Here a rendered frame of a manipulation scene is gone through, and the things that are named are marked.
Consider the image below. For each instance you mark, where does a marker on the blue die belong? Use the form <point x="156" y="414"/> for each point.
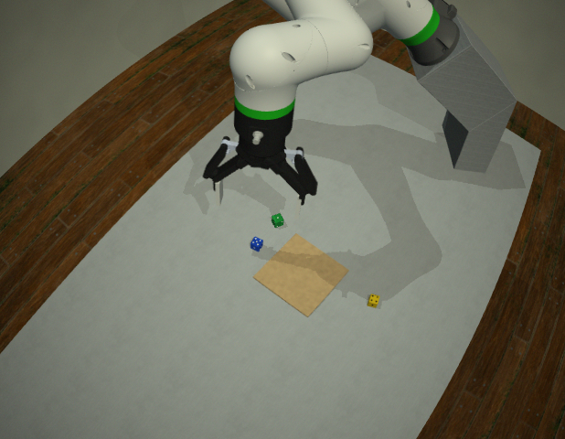
<point x="256" y="244"/>

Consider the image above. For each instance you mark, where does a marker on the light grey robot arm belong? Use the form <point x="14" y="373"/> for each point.
<point x="322" y="37"/>

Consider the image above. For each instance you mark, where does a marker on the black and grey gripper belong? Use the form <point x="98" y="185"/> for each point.
<point x="262" y="155"/>

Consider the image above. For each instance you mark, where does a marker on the green die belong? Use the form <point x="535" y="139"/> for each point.
<point x="277" y="220"/>

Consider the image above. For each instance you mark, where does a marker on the yellow die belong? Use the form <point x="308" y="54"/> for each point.
<point x="373" y="300"/>

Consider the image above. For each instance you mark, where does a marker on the tan square mat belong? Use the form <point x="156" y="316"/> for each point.
<point x="301" y="275"/>

